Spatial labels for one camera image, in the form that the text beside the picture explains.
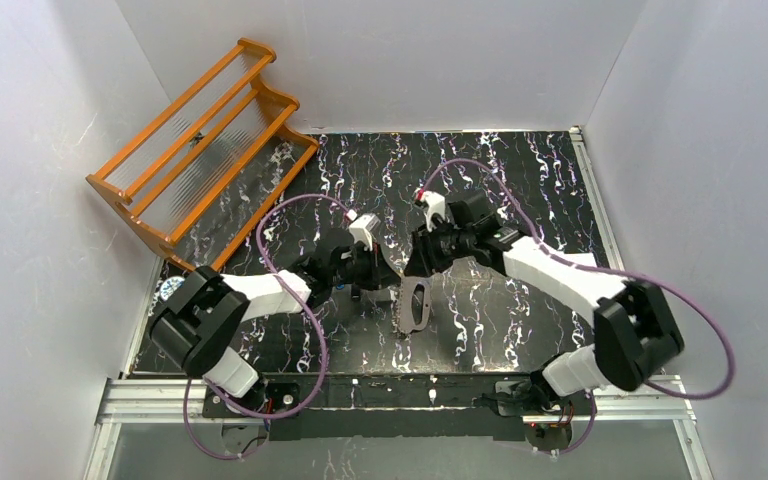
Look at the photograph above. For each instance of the small patterned round jar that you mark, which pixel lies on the small patterned round jar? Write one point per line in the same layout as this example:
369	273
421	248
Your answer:
168	287

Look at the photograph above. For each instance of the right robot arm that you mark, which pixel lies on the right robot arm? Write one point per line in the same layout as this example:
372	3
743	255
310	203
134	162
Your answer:
634	329

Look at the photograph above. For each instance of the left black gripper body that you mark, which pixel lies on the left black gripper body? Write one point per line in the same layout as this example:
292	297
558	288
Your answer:
371	266

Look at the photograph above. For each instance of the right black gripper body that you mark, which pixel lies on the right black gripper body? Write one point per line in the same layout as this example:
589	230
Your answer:
426	250

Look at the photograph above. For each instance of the orange wooden rack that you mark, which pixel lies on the orange wooden rack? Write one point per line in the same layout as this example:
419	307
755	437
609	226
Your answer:
195	182

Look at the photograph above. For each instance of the aluminium frame rail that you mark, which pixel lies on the aluminium frame rail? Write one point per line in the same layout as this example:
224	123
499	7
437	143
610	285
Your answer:
170	401

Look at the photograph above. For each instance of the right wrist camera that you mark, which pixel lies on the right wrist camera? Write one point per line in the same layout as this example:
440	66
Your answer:
434	208

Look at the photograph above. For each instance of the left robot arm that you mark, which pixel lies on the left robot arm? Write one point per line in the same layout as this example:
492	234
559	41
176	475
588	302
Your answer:
195	325

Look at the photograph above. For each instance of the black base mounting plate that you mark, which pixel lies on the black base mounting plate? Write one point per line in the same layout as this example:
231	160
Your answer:
415	405

